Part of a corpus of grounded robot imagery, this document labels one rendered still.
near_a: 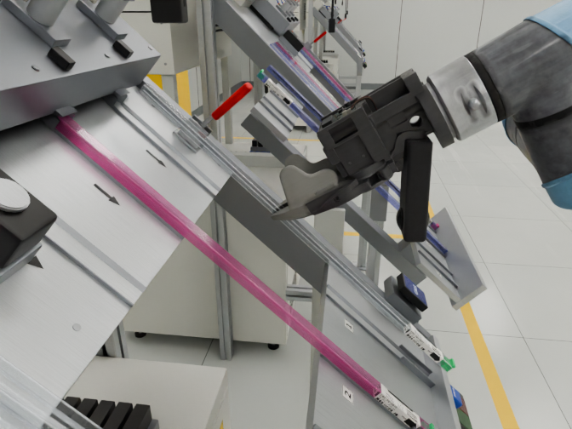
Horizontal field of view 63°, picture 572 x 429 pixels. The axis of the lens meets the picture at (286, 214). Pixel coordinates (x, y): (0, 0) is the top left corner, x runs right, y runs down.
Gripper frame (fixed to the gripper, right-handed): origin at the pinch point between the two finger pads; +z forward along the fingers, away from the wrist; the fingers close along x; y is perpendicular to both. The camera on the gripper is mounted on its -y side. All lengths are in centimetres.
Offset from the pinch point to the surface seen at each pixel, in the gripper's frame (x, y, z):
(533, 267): -167, -135, -36
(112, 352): -10.0, -10.5, 43.7
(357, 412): 15.5, -16.4, -0.4
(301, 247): -7.9, -7.7, 3.4
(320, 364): 13.4, -11.3, 1.0
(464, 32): -748, -101, -148
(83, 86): 9.7, 22.3, 6.0
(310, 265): -7.9, -10.8, 3.9
